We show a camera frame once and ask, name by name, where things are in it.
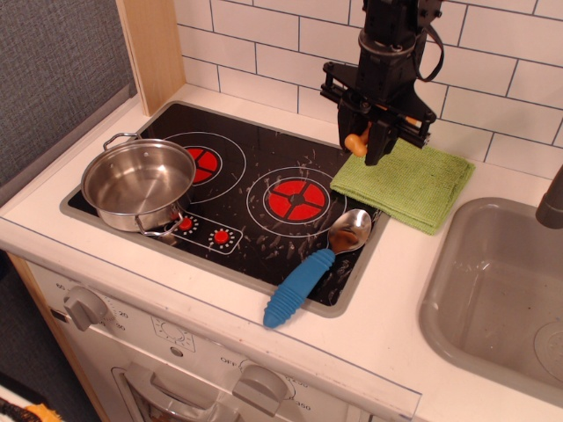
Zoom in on red stove knob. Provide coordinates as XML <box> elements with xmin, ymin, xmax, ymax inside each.
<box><xmin>212</xmin><ymin>229</ymin><xmax>230</xmax><ymax>245</ymax></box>
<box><xmin>178</xmin><ymin>217</ymin><xmax>194</xmax><ymax>231</ymax></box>

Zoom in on red right stove knob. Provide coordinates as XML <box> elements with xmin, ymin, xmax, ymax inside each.
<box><xmin>212</xmin><ymin>229</ymin><xmax>230</xmax><ymax>245</ymax></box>

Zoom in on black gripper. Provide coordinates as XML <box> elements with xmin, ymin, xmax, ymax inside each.
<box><xmin>321</xmin><ymin>33</ymin><xmax>436</xmax><ymax>166</ymax></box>

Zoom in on red left stove knob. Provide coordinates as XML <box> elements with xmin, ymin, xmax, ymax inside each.
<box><xmin>178</xmin><ymin>217</ymin><xmax>194</xmax><ymax>231</ymax></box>

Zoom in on wooden side post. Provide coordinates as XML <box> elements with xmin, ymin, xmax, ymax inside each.
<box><xmin>115</xmin><ymin>0</ymin><xmax>186</xmax><ymax>116</ymax></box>

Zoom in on orange toy chicken drumstick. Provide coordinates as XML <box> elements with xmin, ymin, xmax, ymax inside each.
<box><xmin>343</xmin><ymin>118</ymin><xmax>420</xmax><ymax>165</ymax></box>

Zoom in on small steel pot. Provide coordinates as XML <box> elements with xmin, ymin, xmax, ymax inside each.
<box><xmin>81</xmin><ymin>133</ymin><xmax>196</xmax><ymax>236</ymax></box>

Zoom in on grey timer knob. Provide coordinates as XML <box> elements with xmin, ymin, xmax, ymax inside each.
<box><xmin>63</xmin><ymin>287</ymin><xmax>108</xmax><ymax>331</ymax></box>

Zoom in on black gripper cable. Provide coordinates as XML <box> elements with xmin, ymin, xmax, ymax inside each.
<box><xmin>413</xmin><ymin>24</ymin><xmax>445</xmax><ymax>84</ymax></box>

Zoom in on blue handled metal spoon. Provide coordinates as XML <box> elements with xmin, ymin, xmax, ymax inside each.
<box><xmin>263</xmin><ymin>209</ymin><xmax>372</xmax><ymax>329</ymax></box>

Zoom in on black toy stovetop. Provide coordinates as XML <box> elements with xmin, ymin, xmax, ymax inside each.
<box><xmin>59</xmin><ymin>100</ymin><xmax>391</xmax><ymax>319</ymax></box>

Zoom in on toy oven door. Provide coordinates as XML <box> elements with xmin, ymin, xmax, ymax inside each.
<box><xmin>112</xmin><ymin>363</ymin><xmax>369</xmax><ymax>421</ymax></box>

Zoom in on orange object at corner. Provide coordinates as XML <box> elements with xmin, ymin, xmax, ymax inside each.
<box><xmin>1</xmin><ymin>398</ymin><xmax>62</xmax><ymax>422</ymax></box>

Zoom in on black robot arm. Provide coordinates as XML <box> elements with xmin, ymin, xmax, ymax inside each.
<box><xmin>321</xmin><ymin>1</ymin><xmax>443</xmax><ymax>166</ymax></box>

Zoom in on grey toy sink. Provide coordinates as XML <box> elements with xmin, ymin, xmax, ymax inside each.
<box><xmin>420</xmin><ymin>198</ymin><xmax>562</xmax><ymax>406</ymax></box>

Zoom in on green cloth napkin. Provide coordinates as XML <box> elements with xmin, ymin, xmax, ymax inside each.
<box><xmin>331</xmin><ymin>140</ymin><xmax>475</xmax><ymax>236</ymax></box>

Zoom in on grey faucet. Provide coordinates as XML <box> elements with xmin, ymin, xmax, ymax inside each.
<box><xmin>536</xmin><ymin>166</ymin><xmax>563</xmax><ymax>229</ymax></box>

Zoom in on grey oven knob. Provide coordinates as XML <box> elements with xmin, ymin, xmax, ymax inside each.
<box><xmin>232</xmin><ymin>365</ymin><xmax>289</xmax><ymax>417</ymax></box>

